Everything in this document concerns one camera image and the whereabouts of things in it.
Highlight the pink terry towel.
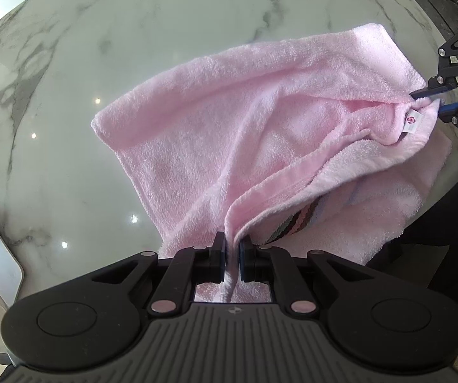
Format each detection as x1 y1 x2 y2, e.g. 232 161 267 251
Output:
92 23 451 303

